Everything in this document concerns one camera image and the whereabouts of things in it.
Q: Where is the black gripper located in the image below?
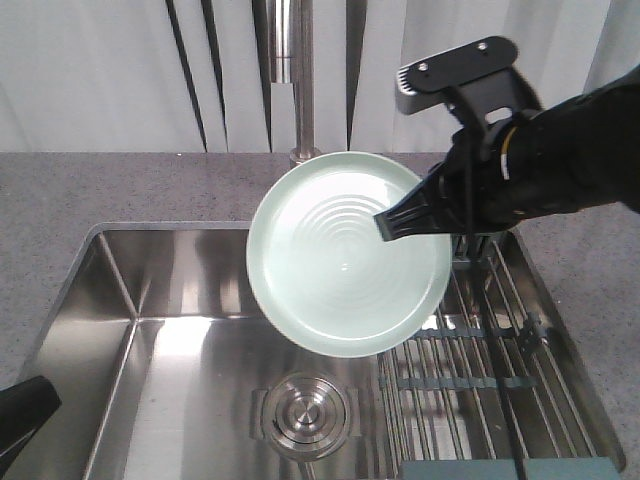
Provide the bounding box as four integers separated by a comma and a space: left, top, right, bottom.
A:
374, 120, 536, 242

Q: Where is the stainless steel faucet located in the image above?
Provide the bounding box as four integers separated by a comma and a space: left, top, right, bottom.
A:
266, 0, 320, 168

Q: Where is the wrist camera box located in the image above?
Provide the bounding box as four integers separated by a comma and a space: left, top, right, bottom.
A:
395, 36, 541, 127

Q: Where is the round steel sink drain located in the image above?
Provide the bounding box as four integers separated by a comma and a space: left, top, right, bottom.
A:
249, 371, 362, 463

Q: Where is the stainless steel sink basin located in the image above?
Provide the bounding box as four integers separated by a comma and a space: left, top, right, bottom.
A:
7, 222, 402, 479

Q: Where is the white pleated curtain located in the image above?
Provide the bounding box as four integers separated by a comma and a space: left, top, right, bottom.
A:
1, 1, 639, 153

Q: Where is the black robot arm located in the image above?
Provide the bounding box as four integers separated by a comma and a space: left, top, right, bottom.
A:
374, 69, 639, 241

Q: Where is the light green round plate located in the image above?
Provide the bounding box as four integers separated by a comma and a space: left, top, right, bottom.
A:
246, 152, 452, 358

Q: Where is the steel dish drying rack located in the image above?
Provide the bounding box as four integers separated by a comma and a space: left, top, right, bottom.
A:
378, 233, 627, 479

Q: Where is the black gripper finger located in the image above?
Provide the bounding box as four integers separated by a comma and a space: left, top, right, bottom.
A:
1, 376, 61, 468

